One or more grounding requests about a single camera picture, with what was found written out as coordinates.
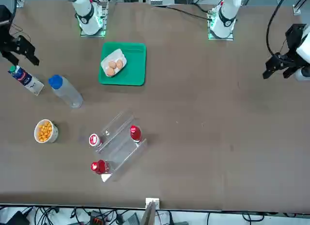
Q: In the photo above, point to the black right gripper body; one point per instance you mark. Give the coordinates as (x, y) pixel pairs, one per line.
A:
(4, 19)

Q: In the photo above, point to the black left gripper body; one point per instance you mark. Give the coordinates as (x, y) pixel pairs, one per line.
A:
(295, 36)

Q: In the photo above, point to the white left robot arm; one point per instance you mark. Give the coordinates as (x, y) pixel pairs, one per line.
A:
(225, 14)

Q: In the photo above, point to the clear acrylic display stand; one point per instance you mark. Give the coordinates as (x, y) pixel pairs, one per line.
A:
(126, 152)

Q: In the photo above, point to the clear bottle with blue cap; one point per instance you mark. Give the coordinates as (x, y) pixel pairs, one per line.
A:
(65, 92)

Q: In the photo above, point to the orange snack balls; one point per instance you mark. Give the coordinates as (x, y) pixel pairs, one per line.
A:
(44, 131)

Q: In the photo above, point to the brown egg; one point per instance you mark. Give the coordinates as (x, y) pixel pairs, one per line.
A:
(119, 63)
(110, 71)
(112, 64)

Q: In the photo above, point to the white paper bowl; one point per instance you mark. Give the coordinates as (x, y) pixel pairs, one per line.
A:
(54, 134)

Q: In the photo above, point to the green plastic tray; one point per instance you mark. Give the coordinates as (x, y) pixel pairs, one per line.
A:
(135, 70)

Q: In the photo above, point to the cup with red white lid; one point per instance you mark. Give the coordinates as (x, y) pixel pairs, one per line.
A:
(94, 140)

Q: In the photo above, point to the white power strip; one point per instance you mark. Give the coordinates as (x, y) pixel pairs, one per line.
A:
(156, 0)

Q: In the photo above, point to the red capped drink bottle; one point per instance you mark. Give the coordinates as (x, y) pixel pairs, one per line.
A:
(135, 133)
(99, 167)

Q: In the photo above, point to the black power adapter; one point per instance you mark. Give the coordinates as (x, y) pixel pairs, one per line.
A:
(15, 219)

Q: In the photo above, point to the black orange device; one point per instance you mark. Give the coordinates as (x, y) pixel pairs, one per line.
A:
(97, 219)

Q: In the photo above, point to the grey power brick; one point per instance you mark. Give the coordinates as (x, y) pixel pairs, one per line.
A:
(132, 219)

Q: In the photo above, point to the metal corner bracket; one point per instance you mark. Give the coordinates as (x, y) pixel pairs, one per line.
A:
(297, 9)
(19, 3)

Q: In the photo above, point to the white table edge bracket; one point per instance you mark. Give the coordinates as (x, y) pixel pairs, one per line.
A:
(152, 200)

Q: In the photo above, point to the grey upright post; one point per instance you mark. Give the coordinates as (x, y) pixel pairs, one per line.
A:
(149, 215)

